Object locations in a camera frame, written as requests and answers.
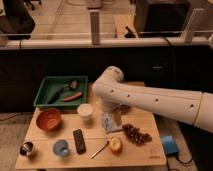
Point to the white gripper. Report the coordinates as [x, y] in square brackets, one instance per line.
[116, 116]

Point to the black eraser block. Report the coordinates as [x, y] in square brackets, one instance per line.
[79, 141]

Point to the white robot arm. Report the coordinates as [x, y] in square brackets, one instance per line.
[190, 107]

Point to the red bowl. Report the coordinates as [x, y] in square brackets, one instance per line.
[49, 119]

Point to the grey crumpled cloth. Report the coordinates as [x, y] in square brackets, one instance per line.
[109, 125]

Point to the bunch of dark grapes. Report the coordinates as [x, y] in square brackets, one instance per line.
[135, 135]

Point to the white cup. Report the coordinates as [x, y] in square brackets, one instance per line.
[85, 111]

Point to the orange peach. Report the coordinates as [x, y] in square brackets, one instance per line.
[115, 145]

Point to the wooden table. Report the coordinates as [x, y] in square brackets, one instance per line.
[149, 154]

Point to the red chili pepper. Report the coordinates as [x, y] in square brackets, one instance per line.
[73, 97]

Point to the blue box on floor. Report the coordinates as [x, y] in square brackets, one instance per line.
[169, 145]

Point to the green plastic tray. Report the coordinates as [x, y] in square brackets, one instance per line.
[51, 83]

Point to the blue plastic cup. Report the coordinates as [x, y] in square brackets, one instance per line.
[61, 148]

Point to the small metal tin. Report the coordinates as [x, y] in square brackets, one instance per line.
[27, 149]

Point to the black office chair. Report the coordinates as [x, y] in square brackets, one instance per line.
[16, 23]

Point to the black handled brush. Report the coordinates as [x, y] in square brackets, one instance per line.
[70, 86]

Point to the grey metal post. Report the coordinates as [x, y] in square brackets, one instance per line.
[95, 27]

